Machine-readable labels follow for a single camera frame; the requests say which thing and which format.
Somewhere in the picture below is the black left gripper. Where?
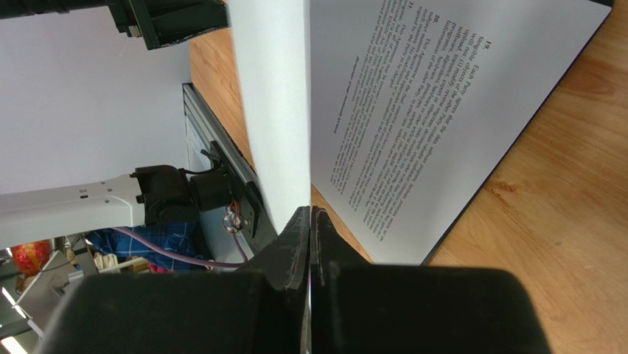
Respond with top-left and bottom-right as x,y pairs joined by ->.
1,0 -> 228,50

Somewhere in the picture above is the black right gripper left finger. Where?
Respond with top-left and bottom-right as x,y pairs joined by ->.
38,206 -> 310,353

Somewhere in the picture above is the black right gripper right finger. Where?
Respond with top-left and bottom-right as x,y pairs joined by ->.
310,207 -> 551,353

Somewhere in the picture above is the white paper sheet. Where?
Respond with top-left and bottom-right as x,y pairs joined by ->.
227,1 -> 311,232

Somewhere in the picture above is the printed text paper sheet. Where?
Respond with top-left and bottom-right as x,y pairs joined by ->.
310,0 -> 614,266

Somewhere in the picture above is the black clipboard folder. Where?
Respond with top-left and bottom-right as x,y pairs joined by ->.
420,0 -> 615,267

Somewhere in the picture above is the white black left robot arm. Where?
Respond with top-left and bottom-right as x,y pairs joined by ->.
1,1 -> 232,243

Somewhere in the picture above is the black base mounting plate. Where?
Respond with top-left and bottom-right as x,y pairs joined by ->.
209,140 -> 277,254

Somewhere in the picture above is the aluminium frame rail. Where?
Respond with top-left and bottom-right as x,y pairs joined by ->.
182,83 -> 258,184

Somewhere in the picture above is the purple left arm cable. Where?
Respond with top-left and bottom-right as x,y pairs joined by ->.
110,226 -> 251,269

